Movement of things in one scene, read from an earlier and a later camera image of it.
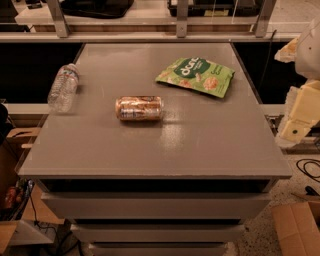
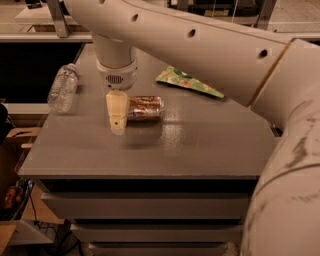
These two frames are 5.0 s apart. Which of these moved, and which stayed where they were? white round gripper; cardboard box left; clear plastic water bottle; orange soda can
Moved: white round gripper
Stayed: orange soda can; cardboard box left; clear plastic water bottle
